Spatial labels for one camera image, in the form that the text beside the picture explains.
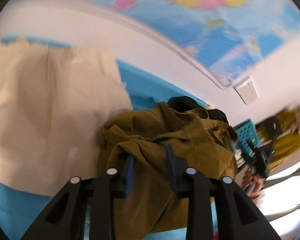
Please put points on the person's right hand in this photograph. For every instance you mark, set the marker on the person's right hand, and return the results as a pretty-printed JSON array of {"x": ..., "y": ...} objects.
[{"x": 254, "y": 181}]

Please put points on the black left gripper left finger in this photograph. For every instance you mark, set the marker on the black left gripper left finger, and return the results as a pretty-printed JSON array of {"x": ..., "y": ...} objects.
[{"x": 116, "y": 183}]

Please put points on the hanging mustard clothes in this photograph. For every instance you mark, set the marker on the hanging mustard clothes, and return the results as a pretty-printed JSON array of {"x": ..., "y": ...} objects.
[{"x": 288, "y": 140}]

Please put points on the blue bed sheet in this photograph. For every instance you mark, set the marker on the blue bed sheet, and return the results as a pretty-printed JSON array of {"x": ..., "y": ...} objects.
[{"x": 19, "y": 209}]

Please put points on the blue plastic basket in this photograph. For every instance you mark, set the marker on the blue plastic basket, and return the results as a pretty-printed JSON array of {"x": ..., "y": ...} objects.
[{"x": 246, "y": 131}]

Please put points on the colourful wall map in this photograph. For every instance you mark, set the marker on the colourful wall map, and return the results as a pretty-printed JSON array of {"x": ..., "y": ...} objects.
[{"x": 226, "y": 36}]

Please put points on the mustard yellow shirt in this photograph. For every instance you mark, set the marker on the mustard yellow shirt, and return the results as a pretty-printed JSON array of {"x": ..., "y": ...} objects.
[{"x": 152, "y": 206}]

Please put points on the black garment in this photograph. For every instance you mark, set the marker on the black garment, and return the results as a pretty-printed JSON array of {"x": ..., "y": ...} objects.
[{"x": 183, "y": 104}]

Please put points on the cream pillow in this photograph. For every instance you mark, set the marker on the cream pillow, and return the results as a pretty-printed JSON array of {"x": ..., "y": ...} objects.
[{"x": 53, "y": 104}]

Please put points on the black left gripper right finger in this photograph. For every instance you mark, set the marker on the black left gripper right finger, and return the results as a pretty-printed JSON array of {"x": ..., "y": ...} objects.
[{"x": 188, "y": 183}]

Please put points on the black handbag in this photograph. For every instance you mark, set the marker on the black handbag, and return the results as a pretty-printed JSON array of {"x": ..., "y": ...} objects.
[{"x": 273, "y": 128}]

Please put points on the white wall switch panel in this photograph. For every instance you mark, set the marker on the white wall switch panel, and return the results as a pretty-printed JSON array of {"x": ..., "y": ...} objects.
[{"x": 246, "y": 90}]

